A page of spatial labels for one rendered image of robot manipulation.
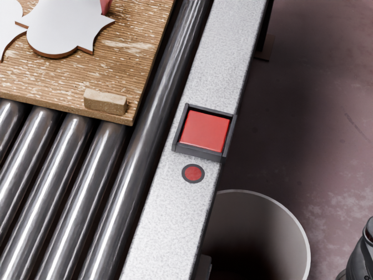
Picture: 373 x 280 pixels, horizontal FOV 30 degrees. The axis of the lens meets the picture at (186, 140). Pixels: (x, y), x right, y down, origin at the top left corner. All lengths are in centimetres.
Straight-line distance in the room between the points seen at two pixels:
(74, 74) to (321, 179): 121
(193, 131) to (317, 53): 148
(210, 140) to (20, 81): 28
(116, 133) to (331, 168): 124
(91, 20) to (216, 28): 20
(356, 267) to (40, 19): 97
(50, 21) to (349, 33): 159
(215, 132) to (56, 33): 28
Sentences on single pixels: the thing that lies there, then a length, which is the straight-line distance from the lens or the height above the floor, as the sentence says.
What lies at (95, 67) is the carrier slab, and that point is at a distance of 102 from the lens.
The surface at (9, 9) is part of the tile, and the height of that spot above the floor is 94.
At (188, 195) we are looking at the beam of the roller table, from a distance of 92.
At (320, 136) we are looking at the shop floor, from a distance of 218.
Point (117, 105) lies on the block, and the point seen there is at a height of 96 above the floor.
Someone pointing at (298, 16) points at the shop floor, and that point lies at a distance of 252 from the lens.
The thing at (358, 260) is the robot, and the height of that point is 24.
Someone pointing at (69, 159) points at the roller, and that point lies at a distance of 95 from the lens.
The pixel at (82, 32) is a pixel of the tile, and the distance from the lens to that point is 105.
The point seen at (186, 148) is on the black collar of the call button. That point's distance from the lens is 94.
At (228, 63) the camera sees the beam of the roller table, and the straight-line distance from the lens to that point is 107.
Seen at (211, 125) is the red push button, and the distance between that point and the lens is 97.
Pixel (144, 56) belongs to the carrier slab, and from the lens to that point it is 104.
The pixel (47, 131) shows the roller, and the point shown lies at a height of 91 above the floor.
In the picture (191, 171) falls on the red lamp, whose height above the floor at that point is 92.
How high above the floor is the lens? 170
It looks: 54 degrees down
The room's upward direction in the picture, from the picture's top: 6 degrees clockwise
